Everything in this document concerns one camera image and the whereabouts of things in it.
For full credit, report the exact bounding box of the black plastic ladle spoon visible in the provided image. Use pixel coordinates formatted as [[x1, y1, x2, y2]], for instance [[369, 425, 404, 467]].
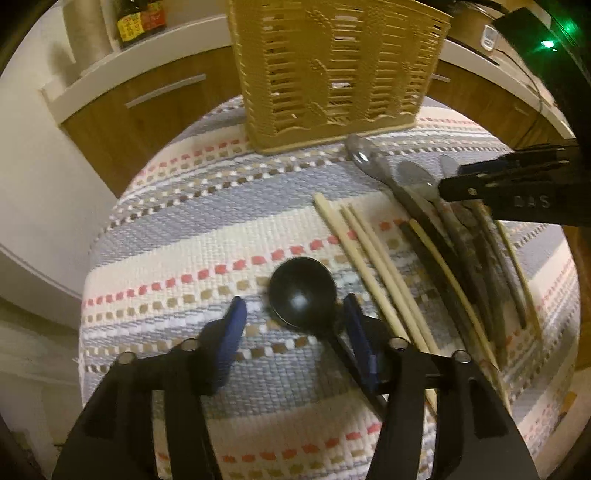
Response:
[[267, 257, 387, 419]]

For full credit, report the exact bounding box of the pale chopstick among dark utensils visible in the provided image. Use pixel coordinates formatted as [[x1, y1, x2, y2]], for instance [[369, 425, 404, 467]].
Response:
[[409, 219, 511, 411]]

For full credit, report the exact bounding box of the light wooden chopstick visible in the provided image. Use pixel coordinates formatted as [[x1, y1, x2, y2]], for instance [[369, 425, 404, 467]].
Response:
[[312, 193, 440, 354], [339, 205, 431, 351], [348, 203, 440, 354]]

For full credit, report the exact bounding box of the brown rice cooker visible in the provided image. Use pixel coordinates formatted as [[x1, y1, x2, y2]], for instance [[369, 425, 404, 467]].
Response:
[[448, 1, 509, 56]]

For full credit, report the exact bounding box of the striped woven table cloth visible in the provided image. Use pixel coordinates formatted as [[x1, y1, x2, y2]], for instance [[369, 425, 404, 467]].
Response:
[[54, 98, 580, 479]]

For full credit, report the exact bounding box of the yellow woven utensil basket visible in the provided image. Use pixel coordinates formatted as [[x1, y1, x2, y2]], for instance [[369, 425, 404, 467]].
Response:
[[226, 1, 451, 154]]

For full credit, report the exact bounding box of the wooden cabinet drawer front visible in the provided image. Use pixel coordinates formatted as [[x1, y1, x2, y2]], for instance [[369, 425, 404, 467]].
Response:
[[62, 46, 240, 196]]

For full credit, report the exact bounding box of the steel thermos bottle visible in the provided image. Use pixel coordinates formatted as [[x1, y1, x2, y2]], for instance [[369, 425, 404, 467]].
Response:
[[61, 0, 112, 70]]

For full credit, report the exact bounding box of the dark soy sauce bottle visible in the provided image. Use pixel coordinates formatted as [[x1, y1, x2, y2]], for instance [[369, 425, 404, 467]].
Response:
[[115, 0, 167, 49]]

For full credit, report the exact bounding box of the black camera box green light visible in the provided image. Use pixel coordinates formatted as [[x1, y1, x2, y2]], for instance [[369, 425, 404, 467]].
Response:
[[493, 1, 590, 132]]

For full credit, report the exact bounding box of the metal spoon dark handle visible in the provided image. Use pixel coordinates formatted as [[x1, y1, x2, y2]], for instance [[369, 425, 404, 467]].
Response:
[[344, 135, 480, 348]]

